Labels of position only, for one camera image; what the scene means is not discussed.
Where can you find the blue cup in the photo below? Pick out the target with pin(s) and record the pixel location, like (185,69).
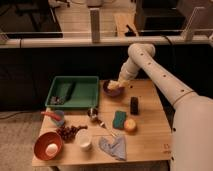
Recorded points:
(60,121)

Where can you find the white egg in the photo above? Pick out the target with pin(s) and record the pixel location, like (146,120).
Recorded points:
(51,149)

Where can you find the white paper cup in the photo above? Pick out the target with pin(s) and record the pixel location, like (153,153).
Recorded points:
(84,139)

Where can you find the red carrot toy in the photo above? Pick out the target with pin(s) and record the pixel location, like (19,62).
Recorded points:
(51,115)

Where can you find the wooden table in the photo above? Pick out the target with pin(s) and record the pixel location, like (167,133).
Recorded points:
(150,142)

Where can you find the green sponge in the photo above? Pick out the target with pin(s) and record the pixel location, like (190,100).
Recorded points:
(119,119)

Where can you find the pale yellow soft gripper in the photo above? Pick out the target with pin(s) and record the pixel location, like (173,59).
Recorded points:
(122,82)

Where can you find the bunch of red grapes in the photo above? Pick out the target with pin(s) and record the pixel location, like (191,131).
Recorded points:
(69,133)

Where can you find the orange fruit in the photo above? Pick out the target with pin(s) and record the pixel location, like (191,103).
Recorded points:
(130,125)

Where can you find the orange bowl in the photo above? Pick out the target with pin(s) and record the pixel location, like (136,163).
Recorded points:
(43,141)

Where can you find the yellow banana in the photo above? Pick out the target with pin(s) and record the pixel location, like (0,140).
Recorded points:
(113,85)

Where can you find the blue grey cloth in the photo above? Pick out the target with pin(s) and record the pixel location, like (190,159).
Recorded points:
(116,149)

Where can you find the purple bowl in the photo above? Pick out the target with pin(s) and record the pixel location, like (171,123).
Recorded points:
(114,92)

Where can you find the small grey items in tray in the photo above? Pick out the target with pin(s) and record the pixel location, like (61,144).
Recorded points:
(55,100)

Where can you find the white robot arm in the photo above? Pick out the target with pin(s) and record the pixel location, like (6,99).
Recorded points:
(192,131)

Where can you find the green plastic tray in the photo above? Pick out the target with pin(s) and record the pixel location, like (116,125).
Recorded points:
(79,92)

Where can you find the white horizontal rail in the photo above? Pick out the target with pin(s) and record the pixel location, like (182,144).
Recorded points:
(104,41)

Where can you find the metal measuring spoon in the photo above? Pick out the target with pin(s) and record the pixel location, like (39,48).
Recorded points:
(93,115)

